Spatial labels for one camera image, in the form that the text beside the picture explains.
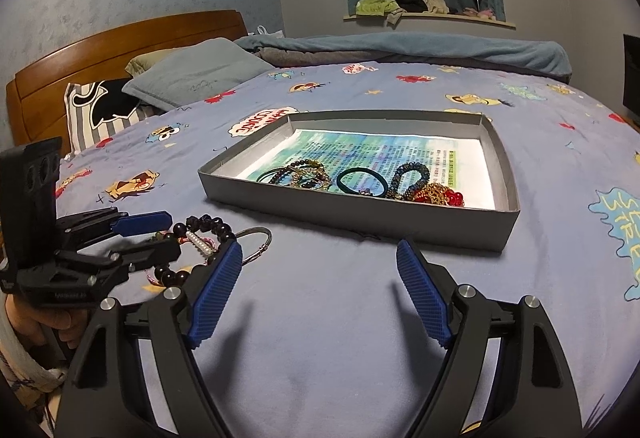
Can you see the green cloth on sill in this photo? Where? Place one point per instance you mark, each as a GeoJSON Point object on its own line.
{"type": "Point", "coordinates": [378, 8]}

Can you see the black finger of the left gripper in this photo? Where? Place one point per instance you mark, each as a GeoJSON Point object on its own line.
{"type": "Point", "coordinates": [145, 255]}

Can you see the blue folded blanket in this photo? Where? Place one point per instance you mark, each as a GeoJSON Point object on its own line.
{"type": "Point", "coordinates": [546, 59]}

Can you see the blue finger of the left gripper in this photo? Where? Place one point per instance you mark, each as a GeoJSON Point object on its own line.
{"type": "Point", "coordinates": [136, 225]}

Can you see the person's left hand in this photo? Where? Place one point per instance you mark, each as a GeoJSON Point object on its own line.
{"type": "Point", "coordinates": [29, 322]}

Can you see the grey-blue pillow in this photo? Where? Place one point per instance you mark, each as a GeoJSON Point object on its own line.
{"type": "Point", "coordinates": [195, 73]}

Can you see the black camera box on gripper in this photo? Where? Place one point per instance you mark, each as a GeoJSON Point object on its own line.
{"type": "Point", "coordinates": [28, 214]}

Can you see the grey shallow cardboard box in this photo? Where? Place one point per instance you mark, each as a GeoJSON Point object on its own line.
{"type": "Point", "coordinates": [360, 199]}

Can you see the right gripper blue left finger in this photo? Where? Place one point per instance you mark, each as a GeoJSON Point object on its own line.
{"type": "Point", "coordinates": [220, 278]}

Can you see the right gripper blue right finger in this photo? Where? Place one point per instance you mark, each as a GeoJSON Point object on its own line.
{"type": "Point", "coordinates": [421, 286]}

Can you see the beige cloth on sill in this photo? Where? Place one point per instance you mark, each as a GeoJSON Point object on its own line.
{"type": "Point", "coordinates": [437, 7]}

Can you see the blue cartoon bed sheet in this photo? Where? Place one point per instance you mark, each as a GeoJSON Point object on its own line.
{"type": "Point", "coordinates": [319, 337]}

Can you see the yellow-green pillow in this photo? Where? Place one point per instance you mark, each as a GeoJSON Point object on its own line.
{"type": "Point", "coordinates": [143, 62]}

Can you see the wooden window sill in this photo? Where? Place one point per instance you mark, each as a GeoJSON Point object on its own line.
{"type": "Point", "coordinates": [427, 16]}

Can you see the printed paper sheet in box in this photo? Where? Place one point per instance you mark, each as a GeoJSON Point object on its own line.
{"type": "Point", "coordinates": [456, 163]}

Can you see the black cloth on sill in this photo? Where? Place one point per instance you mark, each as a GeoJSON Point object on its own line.
{"type": "Point", "coordinates": [412, 6]}

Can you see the wooden headboard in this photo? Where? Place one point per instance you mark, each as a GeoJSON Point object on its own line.
{"type": "Point", "coordinates": [34, 98]}

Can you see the black monitor screen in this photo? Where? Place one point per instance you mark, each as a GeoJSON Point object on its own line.
{"type": "Point", "coordinates": [631, 94]}

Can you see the red bead jewelry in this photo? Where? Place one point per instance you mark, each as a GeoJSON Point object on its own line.
{"type": "Point", "coordinates": [438, 194]}

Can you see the striped black white pillow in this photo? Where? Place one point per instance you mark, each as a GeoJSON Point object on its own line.
{"type": "Point", "coordinates": [99, 110]}

